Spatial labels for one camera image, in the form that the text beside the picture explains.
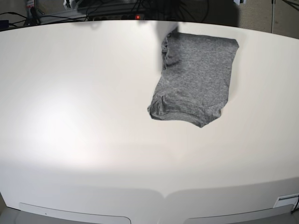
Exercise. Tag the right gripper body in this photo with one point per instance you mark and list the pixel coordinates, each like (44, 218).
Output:
(71, 4)

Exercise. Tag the grey long-sleeve T-shirt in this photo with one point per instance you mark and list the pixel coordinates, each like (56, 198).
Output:
(195, 78)

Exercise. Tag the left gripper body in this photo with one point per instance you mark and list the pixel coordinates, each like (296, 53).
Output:
(238, 2)

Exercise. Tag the grey tripod pole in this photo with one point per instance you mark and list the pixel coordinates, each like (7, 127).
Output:
(273, 2)

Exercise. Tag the black power strip red light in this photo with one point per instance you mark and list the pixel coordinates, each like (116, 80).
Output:
(117, 17)

